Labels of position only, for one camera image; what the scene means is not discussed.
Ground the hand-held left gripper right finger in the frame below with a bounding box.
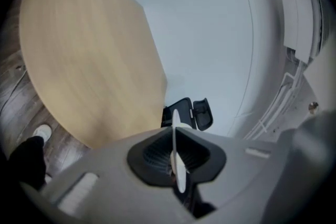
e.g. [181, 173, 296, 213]
[174, 126, 227, 187]

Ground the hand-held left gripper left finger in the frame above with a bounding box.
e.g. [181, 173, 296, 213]
[127, 127, 174, 188]

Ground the white plate of food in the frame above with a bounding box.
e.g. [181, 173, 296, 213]
[169, 109, 189, 194]

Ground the person's white shoe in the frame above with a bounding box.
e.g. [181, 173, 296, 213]
[33, 124, 53, 144]

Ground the person's black trouser leg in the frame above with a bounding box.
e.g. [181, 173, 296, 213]
[0, 135, 48, 191]

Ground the round wooden table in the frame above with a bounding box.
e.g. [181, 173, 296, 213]
[18, 0, 169, 151]

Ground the white wall pipe conduit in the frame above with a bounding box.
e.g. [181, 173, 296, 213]
[227, 60, 308, 140]

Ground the white wall air conditioner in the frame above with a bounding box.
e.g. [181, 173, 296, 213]
[281, 0, 327, 64]

